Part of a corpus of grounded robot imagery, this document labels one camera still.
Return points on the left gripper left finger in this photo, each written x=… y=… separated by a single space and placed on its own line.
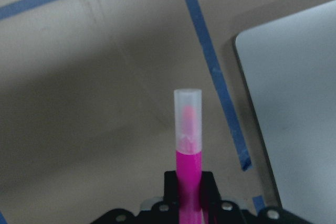
x=171 y=196

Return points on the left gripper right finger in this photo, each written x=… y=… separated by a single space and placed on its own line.
x=210 y=198

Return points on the pink marker pen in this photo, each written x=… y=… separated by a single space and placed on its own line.
x=188 y=149

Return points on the silver closed laptop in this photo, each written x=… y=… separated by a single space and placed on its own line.
x=289 y=68

